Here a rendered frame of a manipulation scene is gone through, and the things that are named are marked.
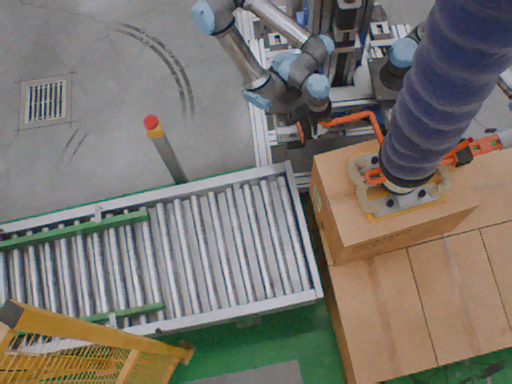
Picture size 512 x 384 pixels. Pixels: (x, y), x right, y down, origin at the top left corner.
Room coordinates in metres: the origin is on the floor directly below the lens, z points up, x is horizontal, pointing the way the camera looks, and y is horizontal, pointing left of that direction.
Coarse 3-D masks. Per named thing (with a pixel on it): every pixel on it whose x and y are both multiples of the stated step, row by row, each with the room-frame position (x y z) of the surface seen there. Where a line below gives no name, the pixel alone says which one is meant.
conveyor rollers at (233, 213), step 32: (224, 192) 0.91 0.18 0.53; (288, 192) 0.86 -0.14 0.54; (64, 224) 0.85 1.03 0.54; (128, 224) 0.81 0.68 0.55; (160, 224) 0.78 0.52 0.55; (256, 224) 0.72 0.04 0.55; (288, 224) 0.70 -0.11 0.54; (0, 256) 0.72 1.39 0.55; (32, 256) 0.70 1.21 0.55; (64, 256) 0.68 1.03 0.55; (96, 256) 0.66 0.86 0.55; (128, 256) 0.64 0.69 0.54; (224, 256) 0.58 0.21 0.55; (256, 256) 0.57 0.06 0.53; (0, 288) 0.55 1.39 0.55; (32, 288) 0.53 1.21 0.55; (64, 288) 0.52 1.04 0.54; (160, 288) 0.47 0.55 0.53; (192, 288) 0.44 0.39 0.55; (288, 288) 0.38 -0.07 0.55; (128, 320) 0.32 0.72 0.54; (160, 320) 0.31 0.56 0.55
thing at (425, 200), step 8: (424, 184) 0.64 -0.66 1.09; (432, 184) 0.63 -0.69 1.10; (416, 192) 0.61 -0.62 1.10; (424, 192) 0.60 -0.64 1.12; (376, 200) 0.60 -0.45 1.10; (384, 200) 0.60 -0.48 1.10; (392, 200) 0.58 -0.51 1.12; (424, 200) 0.57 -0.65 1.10; (432, 200) 0.57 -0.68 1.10; (440, 200) 0.56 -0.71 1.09; (384, 208) 0.56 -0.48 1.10; (392, 208) 0.56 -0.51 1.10; (400, 208) 0.55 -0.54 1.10; (408, 208) 0.55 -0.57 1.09; (416, 208) 0.55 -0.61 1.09; (368, 216) 0.54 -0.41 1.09; (376, 216) 0.53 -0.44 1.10; (384, 216) 0.53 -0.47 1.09; (392, 216) 0.53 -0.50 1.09
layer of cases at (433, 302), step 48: (480, 192) 0.72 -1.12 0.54; (432, 240) 0.52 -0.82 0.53; (480, 240) 0.47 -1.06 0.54; (336, 288) 0.35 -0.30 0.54; (384, 288) 0.32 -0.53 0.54; (432, 288) 0.28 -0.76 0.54; (480, 288) 0.24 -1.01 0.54; (384, 336) 0.09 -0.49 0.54; (432, 336) 0.05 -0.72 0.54; (480, 336) 0.01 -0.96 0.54
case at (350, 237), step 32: (320, 160) 0.81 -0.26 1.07; (320, 192) 0.71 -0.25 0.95; (352, 192) 0.65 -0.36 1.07; (384, 192) 0.64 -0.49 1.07; (448, 192) 0.60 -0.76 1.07; (352, 224) 0.52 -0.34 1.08; (384, 224) 0.50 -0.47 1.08; (416, 224) 0.48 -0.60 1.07; (448, 224) 0.51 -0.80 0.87; (352, 256) 0.44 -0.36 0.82
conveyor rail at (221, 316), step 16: (256, 304) 0.32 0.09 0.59; (272, 304) 0.31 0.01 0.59; (288, 304) 0.30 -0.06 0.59; (304, 304) 0.31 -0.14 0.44; (176, 320) 0.29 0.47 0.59; (192, 320) 0.28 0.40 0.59; (208, 320) 0.28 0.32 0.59; (224, 320) 0.28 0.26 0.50; (144, 336) 0.24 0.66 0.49; (48, 352) 0.20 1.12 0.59
